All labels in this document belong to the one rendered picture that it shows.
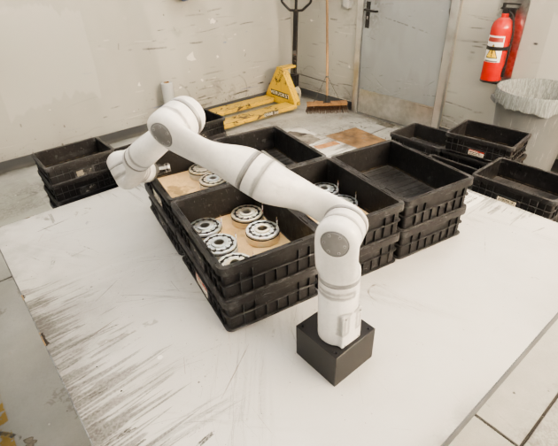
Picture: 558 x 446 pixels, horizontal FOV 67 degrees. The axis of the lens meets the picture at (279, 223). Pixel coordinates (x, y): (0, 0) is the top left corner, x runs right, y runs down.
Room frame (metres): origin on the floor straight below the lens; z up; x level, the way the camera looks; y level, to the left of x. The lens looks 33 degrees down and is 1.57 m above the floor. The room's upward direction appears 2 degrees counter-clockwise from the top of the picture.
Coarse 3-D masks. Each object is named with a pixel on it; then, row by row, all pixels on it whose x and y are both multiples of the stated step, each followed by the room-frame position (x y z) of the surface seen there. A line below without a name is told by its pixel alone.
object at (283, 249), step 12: (204, 192) 1.19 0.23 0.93; (180, 216) 1.05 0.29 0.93; (300, 216) 1.02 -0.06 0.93; (192, 228) 0.98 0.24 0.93; (312, 228) 0.95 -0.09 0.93; (300, 240) 0.90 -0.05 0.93; (312, 240) 0.91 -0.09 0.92; (204, 252) 0.88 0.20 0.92; (264, 252) 0.86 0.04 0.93; (276, 252) 0.86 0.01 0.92; (288, 252) 0.88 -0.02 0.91; (216, 264) 0.82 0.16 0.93; (240, 264) 0.81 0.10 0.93; (252, 264) 0.83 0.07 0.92
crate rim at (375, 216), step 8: (320, 160) 1.39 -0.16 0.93; (328, 160) 1.40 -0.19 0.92; (288, 168) 1.34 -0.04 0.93; (296, 168) 1.34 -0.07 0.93; (344, 168) 1.32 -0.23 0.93; (360, 176) 1.25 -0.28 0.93; (368, 184) 1.20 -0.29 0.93; (384, 192) 1.14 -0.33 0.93; (400, 200) 1.09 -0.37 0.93; (384, 208) 1.05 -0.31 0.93; (392, 208) 1.05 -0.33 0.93; (400, 208) 1.06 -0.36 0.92; (304, 216) 1.02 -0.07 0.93; (368, 216) 1.01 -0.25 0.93; (376, 216) 1.02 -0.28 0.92; (384, 216) 1.03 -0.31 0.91; (312, 224) 0.98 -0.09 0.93
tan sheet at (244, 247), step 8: (224, 216) 1.20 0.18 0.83; (224, 224) 1.15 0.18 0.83; (224, 232) 1.10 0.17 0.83; (232, 232) 1.10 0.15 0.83; (240, 232) 1.10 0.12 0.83; (280, 232) 1.09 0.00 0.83; (240, 240) 1.06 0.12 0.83; (280, 240) 1.05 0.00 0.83; (288, 240) 1.05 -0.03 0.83; (240, 248) 1.02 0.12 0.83; (248, 248) 1.01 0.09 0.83; (256, 248) 1.01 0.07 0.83; (264, 248) 1.01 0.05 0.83; (272, 248) 1.01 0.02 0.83
